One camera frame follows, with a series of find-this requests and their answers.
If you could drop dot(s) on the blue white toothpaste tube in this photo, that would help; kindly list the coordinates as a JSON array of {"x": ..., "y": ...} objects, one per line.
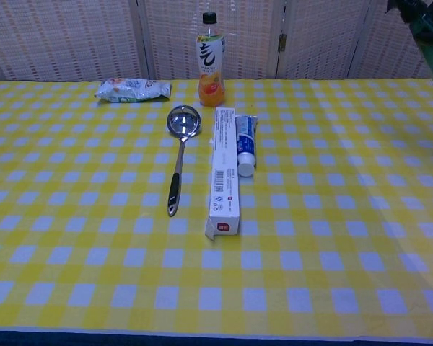
[{"x": 246, "y": 140}]

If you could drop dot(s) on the brass screen hinge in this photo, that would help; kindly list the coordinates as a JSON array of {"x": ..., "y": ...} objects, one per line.
[{"x": 282, "y": 41}]

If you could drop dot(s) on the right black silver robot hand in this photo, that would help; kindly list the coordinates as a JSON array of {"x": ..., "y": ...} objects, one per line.
[{"x": 406, "y": 9}]

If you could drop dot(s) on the yellow white checkered tablecloth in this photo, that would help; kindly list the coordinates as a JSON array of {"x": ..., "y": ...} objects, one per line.
[{"x": 310, "y": 216}]

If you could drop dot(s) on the white snack packet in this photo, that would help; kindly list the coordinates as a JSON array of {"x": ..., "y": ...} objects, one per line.
[{"x": 133, "y": 90}]

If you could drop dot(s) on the orange drink bottle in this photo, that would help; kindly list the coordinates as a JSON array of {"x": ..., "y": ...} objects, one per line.
[{"x": 211, "y": 65}]

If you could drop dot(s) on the woven folding screen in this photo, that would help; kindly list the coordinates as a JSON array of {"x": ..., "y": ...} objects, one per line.
[{"x": 75, "y": 39}]

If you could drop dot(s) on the white toothpaste box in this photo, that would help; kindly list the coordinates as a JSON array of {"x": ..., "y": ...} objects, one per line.
[{"x": 225, "y": 180}]

